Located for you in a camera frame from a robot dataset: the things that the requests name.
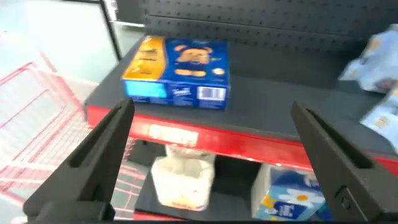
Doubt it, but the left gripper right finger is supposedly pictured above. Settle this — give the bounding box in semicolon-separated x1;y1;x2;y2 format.
290;101;398;222

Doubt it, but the blue and white tissue pack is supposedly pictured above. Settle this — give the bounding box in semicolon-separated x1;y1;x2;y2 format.
250;164;333;222

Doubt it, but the black shop shelf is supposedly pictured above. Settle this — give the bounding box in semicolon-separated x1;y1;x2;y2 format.
83;0;398;222

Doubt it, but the blue and yellow box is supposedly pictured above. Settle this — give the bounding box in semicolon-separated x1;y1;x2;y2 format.
121;35;231;110

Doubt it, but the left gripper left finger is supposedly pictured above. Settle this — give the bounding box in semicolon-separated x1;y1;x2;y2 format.
22;98;136;222

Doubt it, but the pale blue soft pack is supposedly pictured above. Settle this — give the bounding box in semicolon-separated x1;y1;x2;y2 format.
359;88;398;153
338;24;398;94

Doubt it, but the pink shopping cart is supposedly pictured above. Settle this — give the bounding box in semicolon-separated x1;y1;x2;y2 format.
0;51;147;222

